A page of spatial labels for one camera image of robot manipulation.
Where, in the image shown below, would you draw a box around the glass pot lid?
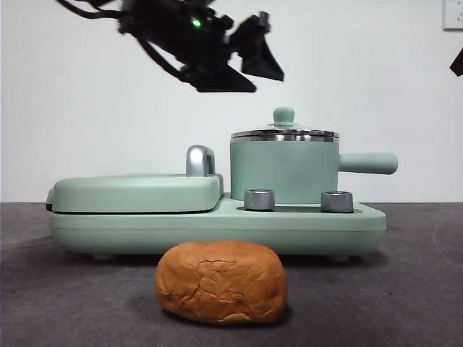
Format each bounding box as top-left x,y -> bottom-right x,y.
231,106 -> 340,140

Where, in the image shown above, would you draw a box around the brown potato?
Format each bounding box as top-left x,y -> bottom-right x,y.
154,240 -> 289,325

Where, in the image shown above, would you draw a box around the silver control knob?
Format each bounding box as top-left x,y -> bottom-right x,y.
320,190 -> 354,213
244,188 -> 276,211

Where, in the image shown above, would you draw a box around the green breakfast machine base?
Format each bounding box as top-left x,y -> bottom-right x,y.
48,193 -> 388,262

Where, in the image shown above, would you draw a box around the white wall socket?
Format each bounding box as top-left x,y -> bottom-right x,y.
443,0 -> 463,31

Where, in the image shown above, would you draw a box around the green pot with side handle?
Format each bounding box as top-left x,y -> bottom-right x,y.
229,134 -> 399,205

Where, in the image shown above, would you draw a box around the green griddle lid, silver handle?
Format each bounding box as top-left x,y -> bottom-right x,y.
45,145 -> 225,216

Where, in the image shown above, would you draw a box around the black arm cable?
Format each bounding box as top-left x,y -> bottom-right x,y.
54,0 -> 124,22

